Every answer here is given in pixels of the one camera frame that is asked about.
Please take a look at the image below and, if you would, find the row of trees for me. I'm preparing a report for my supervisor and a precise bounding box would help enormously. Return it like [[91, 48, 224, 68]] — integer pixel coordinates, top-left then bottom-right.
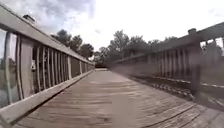
[[50, 28, 179, 65]]

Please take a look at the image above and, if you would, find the wooden plank bridge deck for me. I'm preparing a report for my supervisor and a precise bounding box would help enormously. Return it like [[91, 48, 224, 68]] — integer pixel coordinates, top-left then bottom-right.
[[12, 68, 224, 128]]

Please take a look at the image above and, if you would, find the grey wooden railing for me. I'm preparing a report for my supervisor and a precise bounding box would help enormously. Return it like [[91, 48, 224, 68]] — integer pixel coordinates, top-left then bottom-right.
[[0, 3, 96, 128], [108, 21, 224, 112]]

